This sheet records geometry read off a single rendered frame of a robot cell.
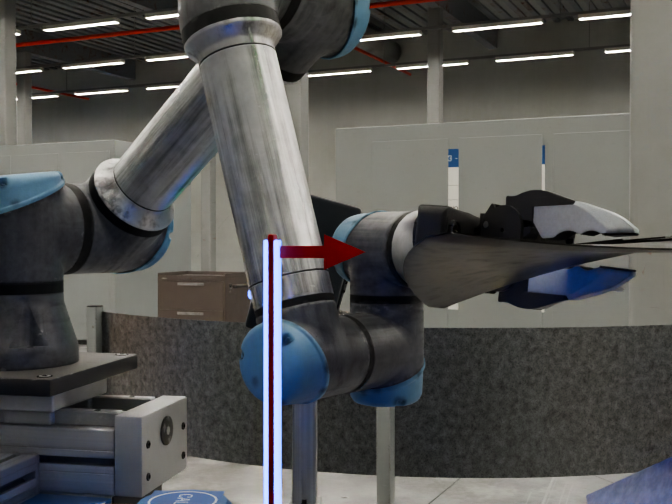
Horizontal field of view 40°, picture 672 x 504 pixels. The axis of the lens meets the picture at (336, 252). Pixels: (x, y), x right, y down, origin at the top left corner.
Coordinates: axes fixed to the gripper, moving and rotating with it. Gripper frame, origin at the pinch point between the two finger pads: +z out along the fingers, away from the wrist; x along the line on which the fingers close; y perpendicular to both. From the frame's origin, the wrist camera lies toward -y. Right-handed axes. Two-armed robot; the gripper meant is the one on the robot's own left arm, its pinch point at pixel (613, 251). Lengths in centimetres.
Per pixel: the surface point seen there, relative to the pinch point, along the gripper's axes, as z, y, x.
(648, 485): 5.5, -1.6, 15.9
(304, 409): -52, 9, 20
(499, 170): -441, 422, -93
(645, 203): -251, 339, -53
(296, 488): -52, 9, 30
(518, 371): -128, 127, 22
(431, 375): -142, 109, 25
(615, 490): 3.2, -2.0, 16.8
